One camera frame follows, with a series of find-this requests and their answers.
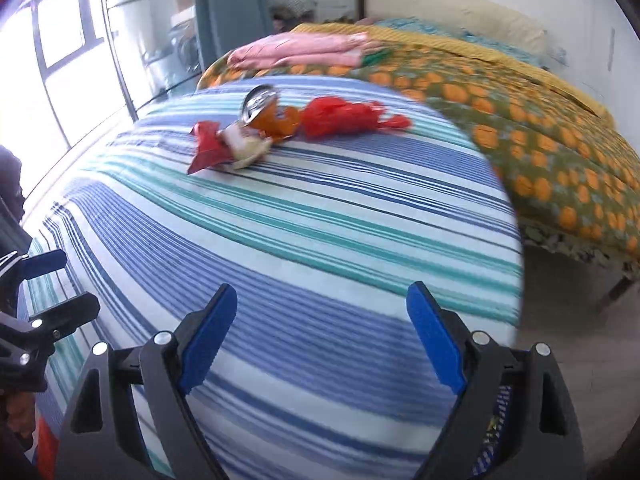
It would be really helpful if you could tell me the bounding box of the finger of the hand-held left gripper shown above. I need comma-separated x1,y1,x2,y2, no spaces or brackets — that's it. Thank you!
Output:
20,249,68,281
27,291,102,342

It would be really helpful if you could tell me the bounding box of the glass sliding door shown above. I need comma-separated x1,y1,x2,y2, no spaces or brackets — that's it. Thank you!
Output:
100,0,201,121

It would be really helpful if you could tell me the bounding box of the window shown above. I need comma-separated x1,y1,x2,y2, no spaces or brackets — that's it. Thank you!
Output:
0,0,108,191

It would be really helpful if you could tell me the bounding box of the pink folded blanket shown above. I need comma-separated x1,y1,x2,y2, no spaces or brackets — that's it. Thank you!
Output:
227,31,371,70

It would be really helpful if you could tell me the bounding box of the blue curtain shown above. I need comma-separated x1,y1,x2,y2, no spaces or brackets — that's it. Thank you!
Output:
192,0,281,78

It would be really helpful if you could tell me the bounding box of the teal pillow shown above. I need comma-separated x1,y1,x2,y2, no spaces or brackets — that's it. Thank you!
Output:
375,17,546,66

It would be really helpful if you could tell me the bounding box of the white wardrobe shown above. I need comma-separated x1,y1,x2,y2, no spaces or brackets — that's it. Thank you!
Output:
550,0,640,111

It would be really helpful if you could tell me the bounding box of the heap of clothes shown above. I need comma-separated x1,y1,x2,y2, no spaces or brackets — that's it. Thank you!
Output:
267,0,318,36

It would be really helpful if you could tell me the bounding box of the red plastic bag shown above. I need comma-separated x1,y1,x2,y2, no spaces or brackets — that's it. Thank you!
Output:
300,96,412,140

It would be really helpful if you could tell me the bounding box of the blue printed bag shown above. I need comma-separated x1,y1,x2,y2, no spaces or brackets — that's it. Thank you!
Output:
472,385,513,468

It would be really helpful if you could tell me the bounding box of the white wrapper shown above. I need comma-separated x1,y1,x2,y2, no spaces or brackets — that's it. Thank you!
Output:
220,125,274,169

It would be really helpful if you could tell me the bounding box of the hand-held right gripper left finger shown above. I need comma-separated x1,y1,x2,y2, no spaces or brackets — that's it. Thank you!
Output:
57,283,238,480

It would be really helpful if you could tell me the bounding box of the orange soda can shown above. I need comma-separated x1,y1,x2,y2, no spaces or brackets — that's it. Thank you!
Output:
241,85,301,141

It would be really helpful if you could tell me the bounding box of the person's left hand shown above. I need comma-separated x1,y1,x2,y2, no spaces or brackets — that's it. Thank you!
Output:
0,390,38,453

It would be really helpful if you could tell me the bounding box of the orange floral bedspread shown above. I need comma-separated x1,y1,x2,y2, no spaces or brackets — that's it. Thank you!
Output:
197,22,640,278

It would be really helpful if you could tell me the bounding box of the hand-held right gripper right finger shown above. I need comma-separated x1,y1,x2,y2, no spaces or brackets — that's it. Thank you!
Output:
406,281,586,480

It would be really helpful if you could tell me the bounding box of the blue green striped cloth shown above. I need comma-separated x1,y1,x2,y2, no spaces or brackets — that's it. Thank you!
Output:
22,76,523,480

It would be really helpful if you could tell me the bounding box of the orange red wrapper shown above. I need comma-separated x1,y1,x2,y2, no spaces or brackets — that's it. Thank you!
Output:
187,121,235,176

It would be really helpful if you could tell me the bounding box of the cream headboard cushion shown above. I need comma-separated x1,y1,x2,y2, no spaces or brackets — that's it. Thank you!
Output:
362,0,548,53

